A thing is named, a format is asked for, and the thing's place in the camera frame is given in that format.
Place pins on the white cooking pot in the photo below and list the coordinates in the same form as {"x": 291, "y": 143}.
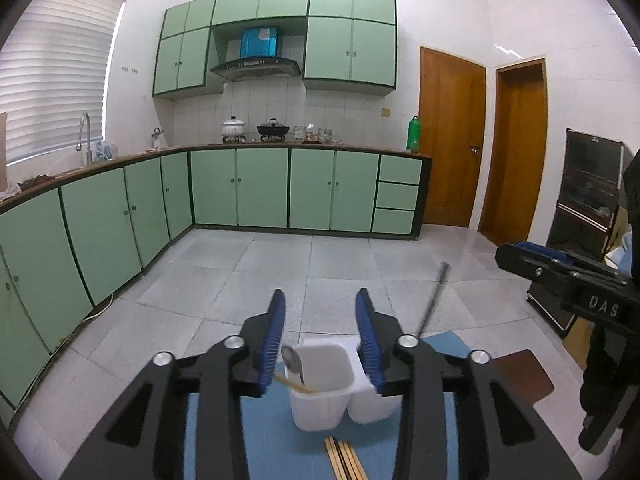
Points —
{"x": 233, "y": 130}

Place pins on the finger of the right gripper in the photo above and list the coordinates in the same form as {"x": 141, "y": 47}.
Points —
{"x": 538, "y": 252}
{"x": 560, "y": 278}

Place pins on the brown board with device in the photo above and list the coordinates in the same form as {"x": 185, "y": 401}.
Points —
{"x": 3, "y": 176}

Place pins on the brown wooden stool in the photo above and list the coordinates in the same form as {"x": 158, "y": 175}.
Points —
{"x": 525, "y": 375}

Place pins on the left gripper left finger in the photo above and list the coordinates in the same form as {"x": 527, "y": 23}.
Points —
{"x": 180, "y": 414}

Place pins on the black chopstick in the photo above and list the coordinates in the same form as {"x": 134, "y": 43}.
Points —
{"x": 348, "y": 467}

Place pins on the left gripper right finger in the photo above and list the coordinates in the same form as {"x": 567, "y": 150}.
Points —
{"x": 500, "y": 436}

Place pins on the white window blind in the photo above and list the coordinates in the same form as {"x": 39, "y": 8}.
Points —
{"x": 54, "y": 68}

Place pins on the white twin utensil holder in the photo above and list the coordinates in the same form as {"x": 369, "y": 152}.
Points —
{"x": 333, "y": 372}

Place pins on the black wok pan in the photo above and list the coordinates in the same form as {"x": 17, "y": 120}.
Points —
{"x": 272, "y": 131}

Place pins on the green lower kitchen cabinets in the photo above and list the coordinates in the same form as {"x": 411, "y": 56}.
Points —
{"x": 70, "y": 243}

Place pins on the metal spoon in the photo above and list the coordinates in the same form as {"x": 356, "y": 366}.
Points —
{"x": 292, "y": 361}

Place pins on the left wooden door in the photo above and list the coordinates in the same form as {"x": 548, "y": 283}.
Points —
{"x": 452, "y": 113}

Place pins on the red patterned chopstick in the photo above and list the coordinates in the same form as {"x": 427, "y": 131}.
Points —
{"x": 354, "y": 460}

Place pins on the wooden door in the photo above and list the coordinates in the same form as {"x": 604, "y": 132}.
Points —
{"x": 518, "y": 152}
{"x": 452, "y": 113}

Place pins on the black plastic spoon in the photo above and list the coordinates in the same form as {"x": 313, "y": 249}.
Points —
{"x": 431, "y": 306}

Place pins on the glass jars on counter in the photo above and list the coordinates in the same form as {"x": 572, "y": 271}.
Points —
{"x": 312, "y": 135}

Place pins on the green thermos bottle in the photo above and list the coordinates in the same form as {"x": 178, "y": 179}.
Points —
{"x": 413, "y": 135}

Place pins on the light bamboo chopstick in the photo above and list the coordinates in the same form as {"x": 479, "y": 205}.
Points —
{"x": 296, "y": 386}

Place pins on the green upper wall cabinets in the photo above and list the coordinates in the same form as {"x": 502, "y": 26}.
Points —
{"x": 339, "y": 45}

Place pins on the blue box above hood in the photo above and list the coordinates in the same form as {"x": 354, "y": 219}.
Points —
{"x": 258, "y": 42}

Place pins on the right wooden door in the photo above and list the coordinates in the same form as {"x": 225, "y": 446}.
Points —
{"x": 518, "y": 152}

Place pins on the chrome sink faucet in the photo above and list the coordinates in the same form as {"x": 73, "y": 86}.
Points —
{"x": 84, "y": 138}

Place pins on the black range hood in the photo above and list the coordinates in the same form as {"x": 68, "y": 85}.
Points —
{"x": 252, "y": 68}

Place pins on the blue table mat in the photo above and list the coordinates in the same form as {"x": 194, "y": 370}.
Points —
{"x": 276, "y": 449}

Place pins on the black glass cabinet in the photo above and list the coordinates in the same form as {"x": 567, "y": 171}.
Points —
{"x": 591, "y": 208}

